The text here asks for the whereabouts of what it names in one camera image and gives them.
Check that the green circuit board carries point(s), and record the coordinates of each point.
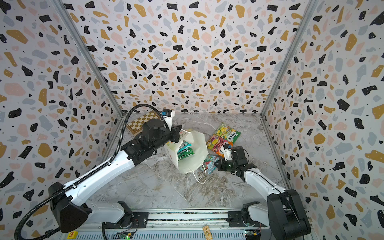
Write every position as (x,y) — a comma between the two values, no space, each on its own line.
(123,236)

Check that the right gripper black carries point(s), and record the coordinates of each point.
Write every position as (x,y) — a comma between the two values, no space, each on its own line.
(221,167)

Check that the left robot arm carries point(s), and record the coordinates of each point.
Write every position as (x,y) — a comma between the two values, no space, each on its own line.
(73,208)

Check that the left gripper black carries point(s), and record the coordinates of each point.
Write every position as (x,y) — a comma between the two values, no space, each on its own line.
(175,131)

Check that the yellow label tag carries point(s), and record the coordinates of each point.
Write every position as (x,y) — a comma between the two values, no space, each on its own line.
(72,235)

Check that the teal mint Fox's candy bag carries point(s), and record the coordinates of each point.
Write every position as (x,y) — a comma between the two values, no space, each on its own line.
(183,147)

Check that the wooden tag on rail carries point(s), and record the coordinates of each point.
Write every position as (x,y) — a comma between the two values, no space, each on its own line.
(207,233)

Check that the pink orange Fox's candy bag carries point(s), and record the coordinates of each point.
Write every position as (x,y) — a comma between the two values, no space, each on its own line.
(215,143)

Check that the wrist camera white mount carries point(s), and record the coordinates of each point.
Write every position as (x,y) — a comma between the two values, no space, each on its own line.
(168,115)
(226,150)

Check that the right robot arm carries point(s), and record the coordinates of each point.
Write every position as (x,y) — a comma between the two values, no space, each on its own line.
(284,213)

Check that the yellow green Fox's candy bag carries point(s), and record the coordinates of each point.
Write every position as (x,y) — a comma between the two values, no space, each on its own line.
(227,133)

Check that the wooden chessboard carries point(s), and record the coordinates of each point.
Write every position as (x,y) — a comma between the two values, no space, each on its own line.
(136,126)

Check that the white paper bag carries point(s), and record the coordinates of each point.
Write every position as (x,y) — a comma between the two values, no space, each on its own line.
(193,163)

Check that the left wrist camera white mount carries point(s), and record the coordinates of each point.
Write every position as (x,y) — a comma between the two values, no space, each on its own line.
(168,115)

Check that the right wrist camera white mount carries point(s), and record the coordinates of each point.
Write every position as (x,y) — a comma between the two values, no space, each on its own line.
(226,150)

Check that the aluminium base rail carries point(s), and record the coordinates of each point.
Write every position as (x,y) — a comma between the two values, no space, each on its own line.
(176,224)

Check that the teal pink Fox's candy bag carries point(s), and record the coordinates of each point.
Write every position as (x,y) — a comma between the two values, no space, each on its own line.
(209,163)

